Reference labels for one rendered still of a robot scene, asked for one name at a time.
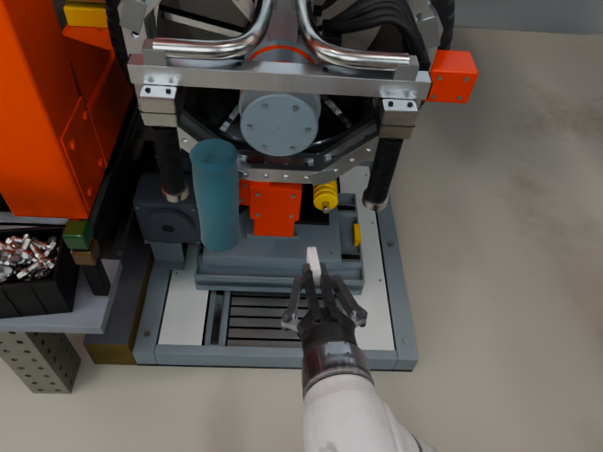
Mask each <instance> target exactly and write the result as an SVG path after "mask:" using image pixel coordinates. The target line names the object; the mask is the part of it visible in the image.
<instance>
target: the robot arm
mask: <svg viewBox="0 0 603 452"><path fill-rule="evenodd" d="M306 261H307V264H303V265H302V275H303V277H300V276H296V277H294V280H293V287H292V292H291V296H290V300H289V304H288V308H287V310H286V311H285V312H284V313H283V315H282V324H281V328H282V330H283V331H288V330H289V329H292V330H293V331H295V332H296V333H297V335H298V337H299V338H300V339H301V345H302V351H303V359H302V366H301V376H302V379H301V383H302V397H303V402H304V413H303V416H302V421H301V429H302V444H303V452H439V451H438V450H437V449H436V448H434V447H433V446H431V445H430V444H428V443H427V442H426V441H424V440H423V439H421V438H419V437H417V436H416V435H413V434H411V433H410V432H409V431H407V430H406V429H405V428H404V427H403V425H402V424H401V423H400V422H399V421H398V419H397V418H396V416H395V415H394V413H393V412H392V411H391V410H390V408H389V406H388V405H387V404H386V403H384V402H382V401H381V400H380V398H379V396H378V394H377V393H376V390H375V385H374V382H373V379H372V377H371V372H370V369H369V365H368V361H367V359H366V356H365V354H364V352H363V350H362V349H360V348H359V347H358V345H357V342H356V339H355V335H354V333H355V328H356V327H358V326H359V327H365V326H366V320H367V315H368V312H367V311H366V310H365V309H363V308H362V307H361V306H359V305H358V303H357V302H356V300H355V299H354V297H353V295H352V293H351V292H350V291H349V290H348V288H347V287H346V285H345V283H344V282H343V280H342V278H341V277H340V276H339V275H337V274H335V275H334V276H330V275H328V271H327V268H326V265H325V263H320V262H319V259H318V254H317V250H316V248H315V247H312V248H311V247H307V257H306ZM315 285H316V286H320V289H321V293H322V298H323V302H324V307H325V308H320V307H319V302H318V299H317V294H316V290H315ZM302 289H305V294H306V299H307V304H308V310H309V311H308V312H307V314H306V315H305V316H304V317H303V318H302V320H301V321H300V322H298V317H297V316H296V314H297V309H298V305H299V300H300V296H301V291H302ZM332 290H333V291H332ZM333 292H334V293H335V294H336V297H337V298H338V300H339V301H340V303H341V305H342V306H343V308H344V310H345V312H346V314H347V315H348V316H346V315H345V314H344V313H342V312H341V311H340V310H338V309H337V306H336V301H335V299H334V295H333Z"/></svg>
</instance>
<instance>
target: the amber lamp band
mask: <svg viewBox="0 0 603 452"><path fill-rule="evenodd" d="M100 252H101V249H100V246H99V244H98V241H97V239H95V238H92V245H91V247H90V250H89V251H73V250H72V249H71V251H70V254H71V256H72V258H73V260H74V263H75V264H76V265H96V263H97V260H98V257H99V254H100Z"/></svg>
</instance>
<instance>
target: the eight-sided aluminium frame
mask: <svg viewBox="0 0 603 452"><path fill-rule="evenodd" d="M160 1H161V0H121V1H120V3H119V5H118V15H119V19H120V22H119V25H120V26H121V27H122V31H123V36H124V40H125V44H126V48H127V55H128V56H129V54H142V46H143V44H144V40H145V39H154V37H156V33H155V28H154V22H153V12H152V9H153V8H154V7H155V6H156V5H157V4H158V3H159V2H160ZM406 1H407V3H408V5H409V7H410V9H411V11H412V14H413V15H414V18H415V23H416V25H417V28H418V30H419V32H420V33H421V34H422V37H423V40H424V45H425V48H426V51H427V54H428V57H429V59H430V62H431V65H430V68H429V71H428V72H431V69H432V66H433V60H434V58H435V55H436V51H437V48H438V47H439V46H440V44H441V43H440V40H441V35H442V32H443V27H442V25H441V20H440V18H439V15H438V14H437V11H436V10H435V8H434V7H433V5H432V2H431V0H406ZM134 86H135V93H136V97H137V101H138V109H139V110H140V111H141V108H140V104H139V99H138V97H139V94H140V91H141V89H142V86H143V85H142V84H141V83H134ZM177 131H178V137H179V147H181V148H182V149H183V150H185V151H186V152H188V153H190V151H191V149H192V148H193V147H194V146H195V145H196V144H197V143H200V142H202V141H204V140H206V139H211V138H217V139H221V138H220V137H219V136H217V135H216V134H215V133H213V132H212V131H211V130H209V129H208V128H207V127H206V126H204V125H203V124H201V123H200V122H199V121H198V120H196V119H195V118H194V117H192V116H191V115H190V114H188V113H187V111H186V110H184V109H183V110H182V113H181V117H180V121H179V126H177ZM379 139H380V138H379V137H378V132H377V127H376V121H375V118H374V119H373V120H371V121H370V122H368V123H366V124H365V125H363V126H361V127H360V128H358V129H357V130H355V131H354V132H352V133H351V134H350V135H348V136H346V137H345V138H343V139H342V140H340V141H338V142H337V143H335V144H333V145H332V146H330V147H329V148H327V149H326V150H325V151H323V152H321V153H302V152H298V153H295V154H293V155H289V156H272V155H267V154H264V153H262V152H259V151H249V150H237V152H238V158H237V165H238V175H239V182H240V180H241V179H246V180H251V181H258V182H278V183H298V184H312V185H313V186H315V185H326V184H327V183H329V182H331V181H334V180H336V178H338V177H340V176H341V175H343V174H345V173H346V172H347V171H349V170H351V169H353V168H354V167H356V166H358V165H359V164H361V163H363V162H364V161H367V160H368V159H370V158H371V157H372V156H374V155H375V153H376V150H377V146H378V142H379Z"/></svg>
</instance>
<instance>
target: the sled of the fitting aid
mask: <svg viewBox="0 0 603 452"><path fill-rule="evenodd" d="M337 201H338V203H337V210H338V222H339V234H340V246H341V258H342V262H341V265H340V269H327V271H328V275H330V276H334V275H335V274H337V275H339V276H340V277H341V278H342V280H343V282H344V283H345V285H346V287H347V288H348V290H349V291H350V292H351V293H352V295H361V294H362V291H363V286H364V283H365V277H364V269H363V253H362V245H361V232H360V224H359V220H358V212H357V203H356V195H355V194H350V193H337ZM203 249H204V244H203V243H202V242H200V244H199V246H198V251H197V262H196V268H195V273H194V277H195V283H196V288H197V290H209V291H263V292H292V287H293V280H294V277H296V276H300V277H303V275H302V268H294V267H269V266H244V265H204V262H203Z"/></svg>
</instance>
